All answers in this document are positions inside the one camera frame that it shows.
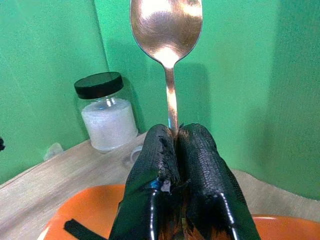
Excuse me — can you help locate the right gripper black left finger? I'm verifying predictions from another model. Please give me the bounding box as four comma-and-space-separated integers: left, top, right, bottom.
109, 124, 186, 240

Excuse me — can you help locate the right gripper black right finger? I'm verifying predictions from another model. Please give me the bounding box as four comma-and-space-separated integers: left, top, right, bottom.
174, 122, 262, 240

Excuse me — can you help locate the copper metal spoon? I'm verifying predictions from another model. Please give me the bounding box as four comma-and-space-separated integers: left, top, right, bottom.
129, 0, 203, 135

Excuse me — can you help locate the glass jar with black lid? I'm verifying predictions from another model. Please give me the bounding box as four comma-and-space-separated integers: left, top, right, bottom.
73, 71, 139, 154

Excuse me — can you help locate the orange plate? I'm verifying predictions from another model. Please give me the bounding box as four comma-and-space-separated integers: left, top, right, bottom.
37, 184, 320, 240

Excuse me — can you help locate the small clear plastic piece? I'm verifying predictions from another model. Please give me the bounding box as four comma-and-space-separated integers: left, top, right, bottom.
43, 142, 65, 162

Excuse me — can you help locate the black strap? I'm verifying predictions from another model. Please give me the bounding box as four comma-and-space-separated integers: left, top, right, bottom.
64, 218, 111, 240

